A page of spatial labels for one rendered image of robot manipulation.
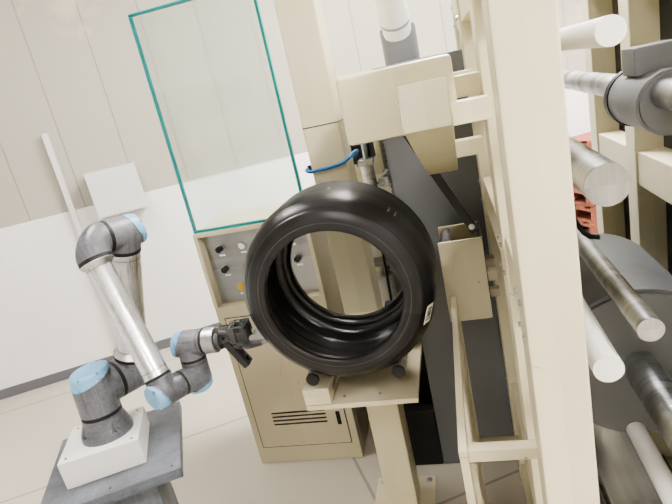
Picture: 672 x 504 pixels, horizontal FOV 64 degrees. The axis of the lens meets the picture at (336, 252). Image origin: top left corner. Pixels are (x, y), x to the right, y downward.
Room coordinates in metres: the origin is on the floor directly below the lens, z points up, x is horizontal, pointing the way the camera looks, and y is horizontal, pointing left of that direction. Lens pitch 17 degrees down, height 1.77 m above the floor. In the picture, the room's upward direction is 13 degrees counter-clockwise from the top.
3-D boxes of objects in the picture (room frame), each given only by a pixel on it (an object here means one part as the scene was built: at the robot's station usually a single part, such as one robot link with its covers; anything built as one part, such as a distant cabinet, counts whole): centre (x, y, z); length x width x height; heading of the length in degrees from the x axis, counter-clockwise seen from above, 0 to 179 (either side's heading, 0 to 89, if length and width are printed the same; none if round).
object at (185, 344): (1.73, 0.56, 1.04); 0.12 x 0.09 x 0.10; 76
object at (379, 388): (1.68, -0.02, 0.80); 0.37 x 0.36 x 0.02; 76
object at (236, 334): (1.69, 0.40, 1.05); 0.12 x 0.08 x 0.09; 76
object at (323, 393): (1.72, 0.12, 0.84); 0.36 x 0.09 x 0.06; 166
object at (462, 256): (1.80, -0.44, 1.05); 0.20 x 0.15 x 0.30; 166
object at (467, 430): (1.38, -0.28, 0.65); 0.90 x 0.02 x 0.70; 166
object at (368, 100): (1.49, -0.27, 1.71); 0.61 x 0.25 x 0.15; 166
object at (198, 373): (1.72, 0.58, 0.93); 0.12 x 0.09 x 0.12; 140
